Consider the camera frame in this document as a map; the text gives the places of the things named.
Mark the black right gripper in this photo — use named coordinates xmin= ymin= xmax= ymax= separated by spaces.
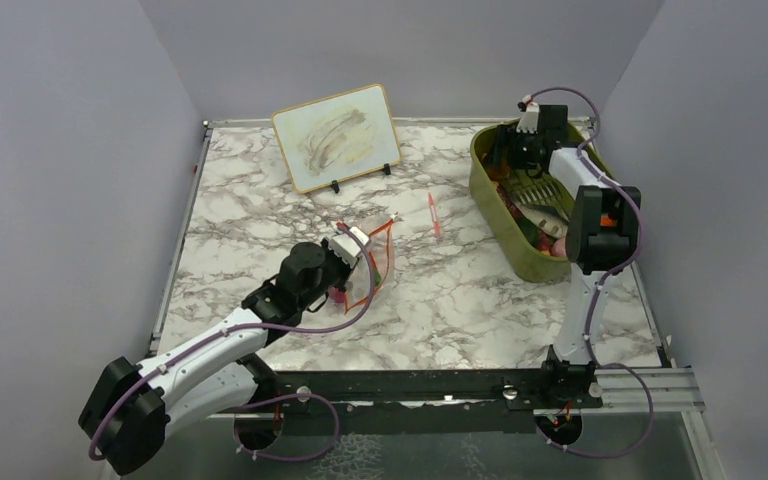
xmin=483 ymin=125 xmax=542 ymax=171

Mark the magenta toy beet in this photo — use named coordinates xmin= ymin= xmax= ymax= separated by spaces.
xmin=329 ymin=288 xmax=347 ymax=305

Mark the orange yellow toy pepper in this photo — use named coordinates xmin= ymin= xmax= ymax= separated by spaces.
xmin=481 ymin=155 xmax=510 ymax=182

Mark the clear zip bag orange zipper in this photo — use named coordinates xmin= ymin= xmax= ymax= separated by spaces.
xmin=341 ymin=214 xmax=397 ymax=315

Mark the orange toy pumpkin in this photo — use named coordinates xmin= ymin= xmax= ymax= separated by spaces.
xmin=600 ymin=214 xmax=618 ymax=228

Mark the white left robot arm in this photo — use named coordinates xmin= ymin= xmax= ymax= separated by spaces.
xmin=78 ymin=230 xmax=373 ymax=475

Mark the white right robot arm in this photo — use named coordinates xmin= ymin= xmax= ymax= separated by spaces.
xmin=484 ymin=99 xmax=640 ymax=365

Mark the silver toy fish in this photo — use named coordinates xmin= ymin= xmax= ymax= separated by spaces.
xmin=515 ymin=203 xmax=569 ymax=239

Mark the pink toy onion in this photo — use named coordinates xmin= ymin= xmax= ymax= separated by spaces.
xmin=550 ymin=237 xmax=568 ymax=259

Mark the olive green plastic bin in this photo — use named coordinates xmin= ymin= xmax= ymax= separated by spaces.
xmin=468 ymin=117 xmax=614 ymax=285

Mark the red white pen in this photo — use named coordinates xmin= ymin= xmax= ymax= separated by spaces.
xmin=427 ymin=192 xmax=442 ymax=238

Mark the yellow framed whiteboard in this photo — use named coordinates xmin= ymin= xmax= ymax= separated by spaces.
xmin=271 ymin=84 xmax=402 ymax=193

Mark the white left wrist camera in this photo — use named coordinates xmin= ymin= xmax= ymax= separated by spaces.
xmin=326 ymin=223 xmax=370 ymax=269

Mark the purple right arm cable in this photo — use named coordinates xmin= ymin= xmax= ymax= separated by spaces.
xmin=521 ymin=86 xmax=644 ymax=369

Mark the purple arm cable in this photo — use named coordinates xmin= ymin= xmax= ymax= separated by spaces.
xmin=87 ymin=223 xmax=379 ymax=462
xmin=521 ymin=86 xmax=644 ymax=369

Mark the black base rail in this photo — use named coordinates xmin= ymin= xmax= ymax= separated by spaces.
xmin=236 ymin=367 xmax=603 ymax=439

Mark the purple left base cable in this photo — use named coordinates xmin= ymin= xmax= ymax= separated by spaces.
xmin=233 ymin=388 xmax=343 ymax=464

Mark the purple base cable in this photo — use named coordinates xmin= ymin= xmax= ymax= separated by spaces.
xmin=534 ymin=362 xmax=656 ymax=461
xmin=233 ymin=388 xmax=343 ymax=464

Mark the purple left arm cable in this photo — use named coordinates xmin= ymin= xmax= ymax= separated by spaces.
xmin=87 ymin=223 xmax=379 ymax=462

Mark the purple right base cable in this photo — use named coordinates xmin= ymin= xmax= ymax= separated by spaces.
xmin=534 ymin=362 xmax=656 ymax=461

